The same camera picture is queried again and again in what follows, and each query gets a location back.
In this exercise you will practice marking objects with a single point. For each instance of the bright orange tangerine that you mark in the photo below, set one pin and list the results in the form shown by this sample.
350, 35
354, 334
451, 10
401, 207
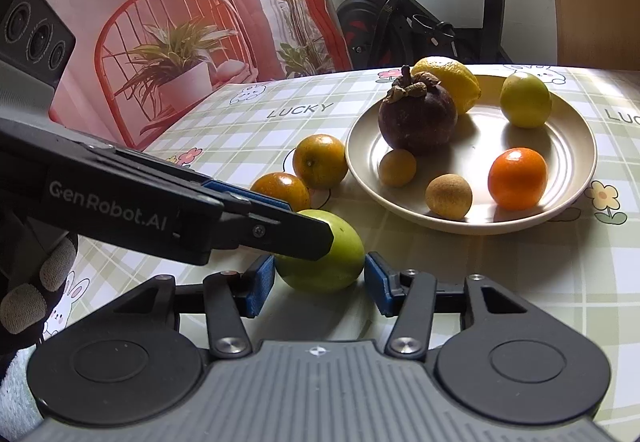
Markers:
517, 177

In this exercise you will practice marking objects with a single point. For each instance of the green lime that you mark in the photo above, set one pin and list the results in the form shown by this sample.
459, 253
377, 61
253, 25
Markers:
525, 99

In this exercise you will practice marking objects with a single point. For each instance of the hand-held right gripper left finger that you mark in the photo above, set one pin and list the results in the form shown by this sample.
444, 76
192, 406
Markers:
261, 289

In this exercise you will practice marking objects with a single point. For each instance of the orange citrus fruit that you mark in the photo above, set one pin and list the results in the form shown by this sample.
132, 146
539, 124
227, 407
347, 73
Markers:
280, 189
320, 162

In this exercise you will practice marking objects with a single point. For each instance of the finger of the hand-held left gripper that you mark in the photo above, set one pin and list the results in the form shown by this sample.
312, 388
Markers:
290, 234
250, 196

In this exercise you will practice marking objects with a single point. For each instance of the large green guava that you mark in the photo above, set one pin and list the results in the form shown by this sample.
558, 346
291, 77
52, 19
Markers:
330, 257

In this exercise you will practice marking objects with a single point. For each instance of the green checked rabbit tablecloth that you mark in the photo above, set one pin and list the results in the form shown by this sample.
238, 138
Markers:
500, 272

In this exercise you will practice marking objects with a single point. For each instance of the person's left hand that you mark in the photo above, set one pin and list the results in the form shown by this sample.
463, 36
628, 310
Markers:
22, 307

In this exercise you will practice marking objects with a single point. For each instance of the dark purple mangosteen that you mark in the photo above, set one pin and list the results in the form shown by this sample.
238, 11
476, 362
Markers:
420, 117

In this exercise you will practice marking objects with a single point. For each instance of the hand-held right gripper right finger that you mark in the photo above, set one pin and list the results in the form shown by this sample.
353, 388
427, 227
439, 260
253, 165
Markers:
376, 287

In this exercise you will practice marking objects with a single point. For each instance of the yellow lemon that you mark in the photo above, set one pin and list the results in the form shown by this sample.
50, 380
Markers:
457, 77

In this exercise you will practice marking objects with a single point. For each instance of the cream round plate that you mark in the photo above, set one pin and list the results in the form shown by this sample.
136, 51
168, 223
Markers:
470, 152

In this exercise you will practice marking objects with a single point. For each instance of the brown longan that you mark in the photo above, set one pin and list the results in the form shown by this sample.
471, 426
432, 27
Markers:
397, 167
448, 197

